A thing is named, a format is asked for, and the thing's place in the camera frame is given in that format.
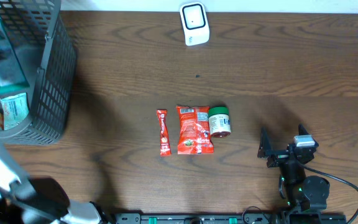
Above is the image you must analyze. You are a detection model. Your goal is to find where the green lid spice jar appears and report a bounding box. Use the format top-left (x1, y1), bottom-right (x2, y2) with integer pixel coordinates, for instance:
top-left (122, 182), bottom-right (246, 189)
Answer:
top-left (208, 106), bottom-right (231, 138)

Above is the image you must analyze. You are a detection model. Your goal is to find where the orange snack bag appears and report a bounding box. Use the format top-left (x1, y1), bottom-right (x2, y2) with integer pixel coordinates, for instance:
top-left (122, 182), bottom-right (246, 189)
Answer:
top-left (176, 105), bottom-right (214, 154)

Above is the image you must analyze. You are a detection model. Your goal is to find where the red stick sachet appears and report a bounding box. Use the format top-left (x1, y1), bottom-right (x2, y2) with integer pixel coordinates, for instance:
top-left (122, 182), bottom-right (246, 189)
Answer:
top-left (157, 110), bottom-right (172, 157)

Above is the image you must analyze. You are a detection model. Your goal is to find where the teal tissue pack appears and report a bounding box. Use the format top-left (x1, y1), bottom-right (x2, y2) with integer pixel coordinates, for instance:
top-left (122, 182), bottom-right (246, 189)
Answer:
top-left (0, 93), bottom-right (29, 131)

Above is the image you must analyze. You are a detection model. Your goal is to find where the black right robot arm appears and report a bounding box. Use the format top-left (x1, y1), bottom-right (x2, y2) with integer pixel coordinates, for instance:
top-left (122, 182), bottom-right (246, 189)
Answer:
top-left (257, 124), bottom-right (330, 213)

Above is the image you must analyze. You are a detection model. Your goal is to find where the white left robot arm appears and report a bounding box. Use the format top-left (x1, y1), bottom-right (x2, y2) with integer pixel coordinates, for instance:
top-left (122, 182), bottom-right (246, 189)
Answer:
top-left (0, 141), bottom-right (110, 223)

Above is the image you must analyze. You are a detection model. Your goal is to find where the white barcode scanner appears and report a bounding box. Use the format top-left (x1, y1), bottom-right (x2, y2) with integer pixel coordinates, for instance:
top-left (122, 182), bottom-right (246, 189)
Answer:
top-left (179, 2), bottom-right (210, 46)

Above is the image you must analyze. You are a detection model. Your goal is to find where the grey plastic mesh basket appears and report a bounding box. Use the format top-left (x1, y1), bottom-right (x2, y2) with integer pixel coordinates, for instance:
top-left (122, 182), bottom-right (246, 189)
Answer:
top-left (0, 0), bottom-right (76, 145)

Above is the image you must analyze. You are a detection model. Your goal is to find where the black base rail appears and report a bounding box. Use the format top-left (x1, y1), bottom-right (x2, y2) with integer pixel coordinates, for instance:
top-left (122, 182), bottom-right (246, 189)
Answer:
top-left (114, 212), bottom-right (347, 224)

